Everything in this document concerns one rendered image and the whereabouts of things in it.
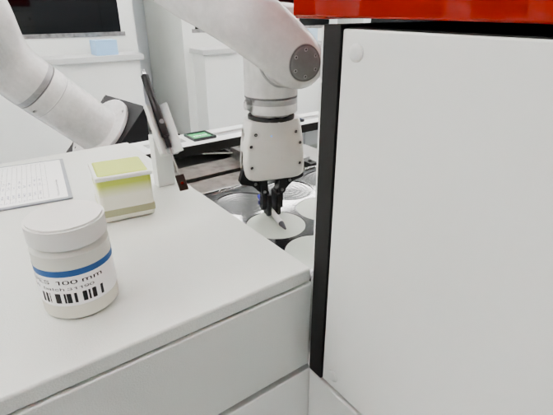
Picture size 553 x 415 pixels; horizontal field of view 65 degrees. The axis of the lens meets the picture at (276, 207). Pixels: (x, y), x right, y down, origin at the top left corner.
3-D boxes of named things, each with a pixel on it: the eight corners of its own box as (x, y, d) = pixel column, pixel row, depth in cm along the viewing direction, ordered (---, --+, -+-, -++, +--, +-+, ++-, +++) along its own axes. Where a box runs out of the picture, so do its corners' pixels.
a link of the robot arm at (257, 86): (309, 98, 65) (283, 88, 73) (313, 2, 60) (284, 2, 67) (257, 103, 62) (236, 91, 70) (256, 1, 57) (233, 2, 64)
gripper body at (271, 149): (246, 116, 64) (248, 185, 69) (309, 110, 67) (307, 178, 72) (234, 105, 70) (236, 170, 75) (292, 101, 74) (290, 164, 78)
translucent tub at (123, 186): (158, 214, 62) (152, 169, 59) (102, 226, 58) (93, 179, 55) (146, 195, 68) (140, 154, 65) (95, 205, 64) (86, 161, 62)
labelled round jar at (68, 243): (128, 302, 43) (113, 217, 39) (53, 331, 39) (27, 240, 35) (107, 271, 48) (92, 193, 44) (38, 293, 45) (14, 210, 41)
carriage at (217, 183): (311, 178, 106) (312, 166, 105) (172, 216, 87) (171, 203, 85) (291, 169, 112) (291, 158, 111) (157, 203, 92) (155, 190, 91)
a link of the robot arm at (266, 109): (249, 102, 63) (250, 122, 64) (305, 98, 66) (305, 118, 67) (235, 91, 70) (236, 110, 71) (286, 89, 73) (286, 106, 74)
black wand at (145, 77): (137, 72, 67) (139, 68, 66) (146, 72, 68) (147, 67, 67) (178, 192, 66) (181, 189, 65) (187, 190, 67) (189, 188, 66)
